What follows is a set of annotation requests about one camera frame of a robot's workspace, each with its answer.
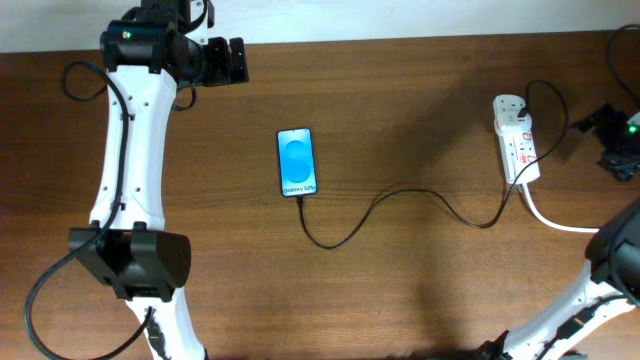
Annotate blue Galaxy smartphone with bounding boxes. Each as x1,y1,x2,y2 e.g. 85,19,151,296
277,128,318,197

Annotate black USB charging cable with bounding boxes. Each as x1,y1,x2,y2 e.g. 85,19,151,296
296,79,570,251

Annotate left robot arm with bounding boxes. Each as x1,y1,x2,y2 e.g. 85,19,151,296
69,1,249,359

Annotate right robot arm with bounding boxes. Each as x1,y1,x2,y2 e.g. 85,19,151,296
474,95,639,360

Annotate white USB charger plug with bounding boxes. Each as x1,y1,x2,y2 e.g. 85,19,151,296
493,94,532,135

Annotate white power strip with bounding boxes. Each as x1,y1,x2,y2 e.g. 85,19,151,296
496,127,540,185

